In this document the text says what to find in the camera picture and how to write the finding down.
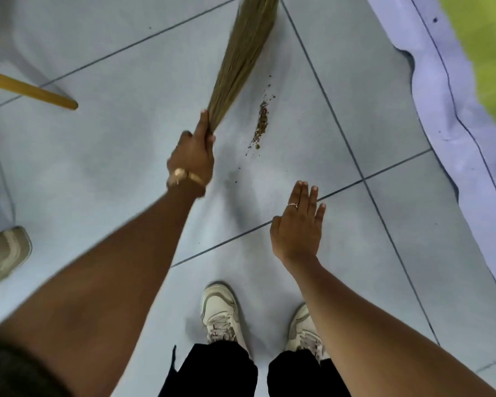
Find dark shirt sleeve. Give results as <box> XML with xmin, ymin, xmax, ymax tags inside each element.
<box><xmin>0</xmin><ymin>338</ymin><xmax>73</xmax><ymax>397</ymax></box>

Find person's white sneaker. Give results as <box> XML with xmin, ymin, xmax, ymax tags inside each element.
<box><xmin>200</xmin><ymin>283</ymin><xmax>249</xmax><ymax>357</ymax></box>
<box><xmin>285</xmin><ymin>302</ymin><xmax>330</xmax><ymax>363</ymax></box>

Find gold wrist watch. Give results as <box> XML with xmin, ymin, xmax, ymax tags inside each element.
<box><xmin>166</xmin><ymin>167</ymin><xmax>207</xmax><ymax>199</ymax></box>

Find green cloth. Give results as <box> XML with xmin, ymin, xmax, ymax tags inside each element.
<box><xmin>436</xmin><ymin>0</ymin><xmax>496</xmax><ymax>150</ymax></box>

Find straw grass broom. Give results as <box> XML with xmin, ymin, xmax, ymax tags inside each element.
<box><xmin>207</xmin><ymin>0</ymin><xmax>282</xmax><ymax>135</ymax></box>

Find person's left hand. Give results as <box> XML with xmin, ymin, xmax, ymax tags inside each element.
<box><xmin>166</xmin><ymin>109</ymin><xmax>216</xmax><ymax>190</ymax></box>

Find person's right hand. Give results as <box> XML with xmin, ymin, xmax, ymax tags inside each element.
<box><xmin>270</xmin><ymin>180</ymin><xmax>327</xmax><ymax>265</ymax></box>

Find person's left forearm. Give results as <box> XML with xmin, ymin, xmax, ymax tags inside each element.
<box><xmin>0</xmin><ymin>184</ymin><xmax>207</xmax><ymax>397</ymax></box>

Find brown dirt pile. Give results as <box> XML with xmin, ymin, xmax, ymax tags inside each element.
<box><xmin>244</xmin><ymin>88</ymin><xmax>277</xmax><ymax>159</ymax></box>

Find person's right white sneaker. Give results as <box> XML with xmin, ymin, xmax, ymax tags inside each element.
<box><xmin>285</xmin><ymin>302</ymin><xmax>330</xmax><ymax>363</ymax></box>

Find person's right forearm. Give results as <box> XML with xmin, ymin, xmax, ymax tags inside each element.
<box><xmin>279</xmin><ymin>255</ymin><xmax>496</xmax><ymax>397</ymax></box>

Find wooden stick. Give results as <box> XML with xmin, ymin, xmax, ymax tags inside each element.
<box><xmin>0</xmin><ymin>68</ymin><xmax>79</xmax><ymax>111</ymax></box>

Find black trousers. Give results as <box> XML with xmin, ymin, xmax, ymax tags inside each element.
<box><xmin>159</xmin><ymin>340</ymin><xmax>353</xmax><ymax>397</ymax></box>

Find person's left white sneaker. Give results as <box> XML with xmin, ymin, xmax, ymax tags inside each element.
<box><xmin>200</xmin><ymin>283</ymin><xmax>249</xmax><ymax>357</ymax></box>

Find lavender cloth sheet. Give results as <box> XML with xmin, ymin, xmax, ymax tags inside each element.
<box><xmin>364</xmin><ymin>0</ymin><xmax>496</xmax><ymax>295</ymax></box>

